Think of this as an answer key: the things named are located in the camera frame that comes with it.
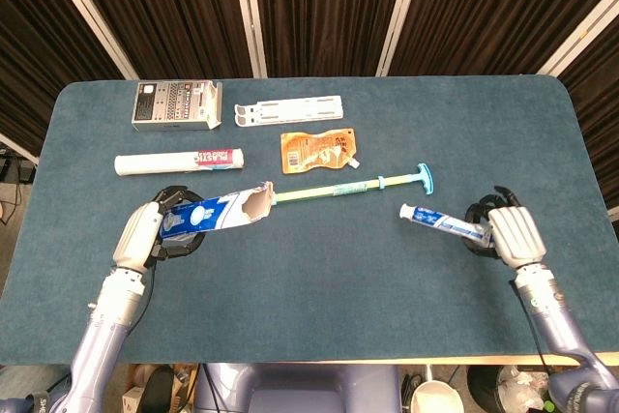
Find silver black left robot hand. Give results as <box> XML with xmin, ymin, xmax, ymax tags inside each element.
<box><xmin>111</xmin><ymin>185</ymin><xmax>209</xmax><ymax>275</ymax></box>

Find teal felt table cover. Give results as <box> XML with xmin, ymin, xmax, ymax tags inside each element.
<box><xmin>0</xmin><ymin>74</ymin><xmax>619</xmax><ymax>366</ymax></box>

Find blue green toy pump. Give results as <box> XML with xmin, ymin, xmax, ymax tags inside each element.
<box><xmin>270</xmin><ymin>162</ymin><xmax>435</xmax><ymax>206</ymax></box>

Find white bucket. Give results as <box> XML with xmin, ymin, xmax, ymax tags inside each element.
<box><xmin>409</xmin><ymin>380</ymin><xmax>466</xmax><ymax>413</ymax></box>

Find brown pleated screen curtain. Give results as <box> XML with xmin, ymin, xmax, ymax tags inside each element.
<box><xmin>0</xmin><ymin>0</ymin><xmax>619</xmax><ymax>211</ymax></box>

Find white screen frame post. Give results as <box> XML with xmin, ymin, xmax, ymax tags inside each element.
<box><xmin>37</xmin><ymin>0</ymin><xmax>140</xmax><ymax>80</ymax></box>
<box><xmin>229</xmin><ymin>0</ymin><xmax>268</xmax><ymax>78</ymax></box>
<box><xmin>375</xmin><ymin>0</ymin><xmax>427</xmax><ymax>77</ymax></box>
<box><xmin>0</xmin><ymin>132</ymin><xmax>40</xmax><ymax>166</ymax></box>
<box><xmin>536</xmin><ymin>0</ymin><xmax>619</xmax><ymax>78</ymax></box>

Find orange spout pouch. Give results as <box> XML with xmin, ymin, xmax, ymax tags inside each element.
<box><xmin>280</xmin><ymin>127</ymin><xmax>362</xmax><ymax>175</ymax></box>

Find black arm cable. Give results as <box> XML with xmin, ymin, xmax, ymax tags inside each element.
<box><xmin>510</xmin><ymin>280</ymin><xmax>555</xmax><ymax>375</ymax></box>
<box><xmin>124</xmin><ymin>255</ymin><xmax>157</xmax><ymax>339</ymax></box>

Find purple robot torso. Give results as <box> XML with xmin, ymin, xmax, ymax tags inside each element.
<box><xmin>192</xmin><ymin>362</ymin><xmax>402</xmax><ymax>413</ymax></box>

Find blue white toothpaste box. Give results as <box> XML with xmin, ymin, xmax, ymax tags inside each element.
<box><xmin>159</xmin><ymin>180</ymin><xmax>276</xmax><ymax>241</ymax></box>

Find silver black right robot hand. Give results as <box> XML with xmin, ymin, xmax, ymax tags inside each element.
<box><xmin>463</xmin><ymin>185</ymin><xmax>548</xmax><ymax>269</ymax></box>

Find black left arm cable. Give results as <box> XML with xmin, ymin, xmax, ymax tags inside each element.
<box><xmin>124</xmin><ymin>255</ymin><xmax>157</xmax><ymax>339</ymax></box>

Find black waste bin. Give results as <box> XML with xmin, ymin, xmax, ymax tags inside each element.
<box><xmin>466</xmin><ymin>365</ymin><xmax>552</xmax><ymax>413</ymax></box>

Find white plastic wrap roll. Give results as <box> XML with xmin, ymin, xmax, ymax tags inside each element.
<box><xmin>113</xmin><ymin>147</ymin><xmax>245</xmax><ymax>176</ymax></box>

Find brown cardboard box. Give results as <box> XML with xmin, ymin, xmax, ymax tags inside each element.
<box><xmin>120</xmin><ymin>363</ymin><xmax>199</xmax><ymax>413</ymax></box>

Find white blue toothpaste tube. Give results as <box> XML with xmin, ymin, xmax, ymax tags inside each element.
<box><xmin>398</xmin><ymin>203</ymin><xmax>494</xmax><ymax>246</ymax></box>

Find grey open cardboard box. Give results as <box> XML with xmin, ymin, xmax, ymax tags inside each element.
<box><xmin>131</xmin><ymin>79</ymin><xmax>224</xmax><ymax>133</ymax></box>

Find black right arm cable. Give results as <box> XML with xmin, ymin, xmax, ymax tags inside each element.
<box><xmin>510</xmin><ymin>280</ymin><xmax>555</xmax><ymax>375</ymax></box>

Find white folding plastic stand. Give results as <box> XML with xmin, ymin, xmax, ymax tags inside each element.
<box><xmin>233</xmin><ymin>95</ymin><xmax>345</xmax><ymax>128</ymax></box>

